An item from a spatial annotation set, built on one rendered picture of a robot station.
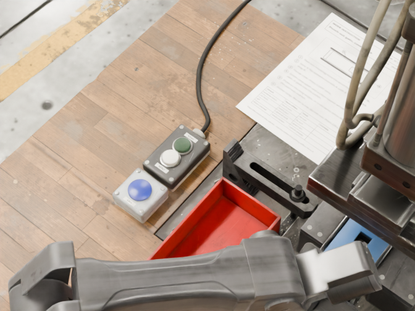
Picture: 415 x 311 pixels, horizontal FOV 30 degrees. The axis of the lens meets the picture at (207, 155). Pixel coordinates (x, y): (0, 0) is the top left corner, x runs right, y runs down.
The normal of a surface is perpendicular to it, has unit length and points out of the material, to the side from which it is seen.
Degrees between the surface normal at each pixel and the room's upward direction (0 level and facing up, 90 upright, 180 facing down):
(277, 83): 1
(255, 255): 13
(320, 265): 23
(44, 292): 18
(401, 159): 90
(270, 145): 0
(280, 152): 0
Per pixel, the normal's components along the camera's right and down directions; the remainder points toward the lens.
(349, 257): -0.39, -0.41
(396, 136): -0.88, 0.41
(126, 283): 0.22, -0.54
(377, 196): 0.00, -0.52
